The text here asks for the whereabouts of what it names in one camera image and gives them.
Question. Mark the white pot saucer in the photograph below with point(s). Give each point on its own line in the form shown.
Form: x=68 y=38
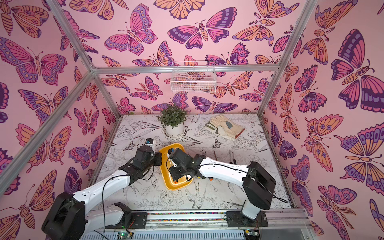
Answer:
x=173 y=137

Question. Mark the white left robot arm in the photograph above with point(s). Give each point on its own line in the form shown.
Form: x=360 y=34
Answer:
x=73 y=215

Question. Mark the green potted plant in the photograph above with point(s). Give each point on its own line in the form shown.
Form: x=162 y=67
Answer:
x=172 y=116

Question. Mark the white wire basket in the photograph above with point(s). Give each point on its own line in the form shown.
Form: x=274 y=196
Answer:
x=195 y=77

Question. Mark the white green work glove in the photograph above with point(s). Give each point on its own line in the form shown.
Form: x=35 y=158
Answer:
x=211 y=127

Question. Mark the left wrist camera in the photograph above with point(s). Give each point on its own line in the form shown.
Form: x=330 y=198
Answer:
x=150 y=143

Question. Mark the aluminium frame bars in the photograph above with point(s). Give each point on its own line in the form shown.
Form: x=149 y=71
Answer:
x=128 y=49

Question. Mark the yellow plastic storage tray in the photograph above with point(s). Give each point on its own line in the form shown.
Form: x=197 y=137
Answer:
x=165 y=169

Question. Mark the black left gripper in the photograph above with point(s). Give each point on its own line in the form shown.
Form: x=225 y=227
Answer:
x=157 y=156

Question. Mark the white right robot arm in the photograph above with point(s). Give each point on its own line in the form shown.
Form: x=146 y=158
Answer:
x=256 y=182

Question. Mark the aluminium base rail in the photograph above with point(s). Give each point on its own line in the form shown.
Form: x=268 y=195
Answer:
x=285 y=224

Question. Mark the beige work glove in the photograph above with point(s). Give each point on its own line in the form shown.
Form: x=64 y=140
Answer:
x=234 y=128

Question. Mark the white plant pot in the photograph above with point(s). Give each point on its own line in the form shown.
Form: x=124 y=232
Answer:
x=175 y=130

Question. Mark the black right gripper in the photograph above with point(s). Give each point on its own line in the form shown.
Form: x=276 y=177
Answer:
x=173 y=163

